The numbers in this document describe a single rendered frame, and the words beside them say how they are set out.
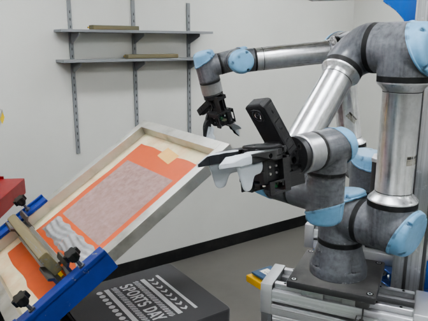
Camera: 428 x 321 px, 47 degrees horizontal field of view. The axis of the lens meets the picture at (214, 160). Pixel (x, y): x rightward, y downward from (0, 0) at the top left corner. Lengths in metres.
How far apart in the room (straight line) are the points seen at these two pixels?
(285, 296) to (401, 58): 0.69
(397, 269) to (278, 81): 3.35
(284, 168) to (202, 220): 3.60
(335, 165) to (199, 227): 3.51
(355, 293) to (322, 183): 0.41
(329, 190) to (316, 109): 0.23
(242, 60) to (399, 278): 0.79
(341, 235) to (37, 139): 2.70
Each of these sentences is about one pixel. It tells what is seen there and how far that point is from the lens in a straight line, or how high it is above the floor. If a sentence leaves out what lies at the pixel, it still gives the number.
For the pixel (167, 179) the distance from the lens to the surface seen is 1.57.
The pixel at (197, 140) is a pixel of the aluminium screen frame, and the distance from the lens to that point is 1.61.
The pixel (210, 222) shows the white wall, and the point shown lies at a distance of 4.47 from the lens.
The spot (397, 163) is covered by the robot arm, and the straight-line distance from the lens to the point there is 1.18.
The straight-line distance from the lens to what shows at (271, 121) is 0.83.
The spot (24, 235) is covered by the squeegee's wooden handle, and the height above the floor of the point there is 1.29.
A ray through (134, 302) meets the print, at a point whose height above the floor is 0.95.
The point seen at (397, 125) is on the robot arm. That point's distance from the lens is 1.16.
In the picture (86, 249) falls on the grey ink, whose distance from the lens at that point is 1.51.
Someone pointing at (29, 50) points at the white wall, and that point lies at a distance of 3.58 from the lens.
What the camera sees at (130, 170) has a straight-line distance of 1.76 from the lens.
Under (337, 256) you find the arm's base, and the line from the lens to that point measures 1.31.
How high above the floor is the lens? 1.86
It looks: 13 degrees down
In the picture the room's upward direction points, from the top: straight up
